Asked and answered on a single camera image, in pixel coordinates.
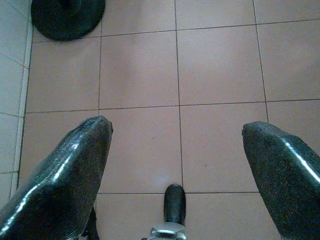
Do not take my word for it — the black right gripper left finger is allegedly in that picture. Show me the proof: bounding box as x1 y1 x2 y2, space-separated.
0 115 115 240

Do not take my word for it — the black round stand base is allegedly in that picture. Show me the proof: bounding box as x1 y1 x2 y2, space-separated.
30 0 106 42

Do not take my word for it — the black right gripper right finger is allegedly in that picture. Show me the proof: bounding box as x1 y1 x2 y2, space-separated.
241 121 320 240

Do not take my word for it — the black robot foot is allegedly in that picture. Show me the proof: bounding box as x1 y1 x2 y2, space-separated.
149 184 188 240

